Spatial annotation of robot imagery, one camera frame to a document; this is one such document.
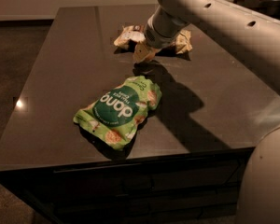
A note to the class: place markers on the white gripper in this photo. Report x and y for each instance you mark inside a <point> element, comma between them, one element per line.
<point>160,39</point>

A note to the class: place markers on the orange round can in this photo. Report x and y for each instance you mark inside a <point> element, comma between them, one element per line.
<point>151,55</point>

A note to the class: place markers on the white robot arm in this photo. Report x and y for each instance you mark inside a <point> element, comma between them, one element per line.
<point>253,39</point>

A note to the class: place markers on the brown chip bag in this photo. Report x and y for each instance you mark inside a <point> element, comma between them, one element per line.
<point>131,35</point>

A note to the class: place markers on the green chip bag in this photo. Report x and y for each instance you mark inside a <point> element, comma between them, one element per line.
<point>115,117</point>

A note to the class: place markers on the dark drawer cabinet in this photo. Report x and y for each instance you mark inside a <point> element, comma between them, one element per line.
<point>154,190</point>

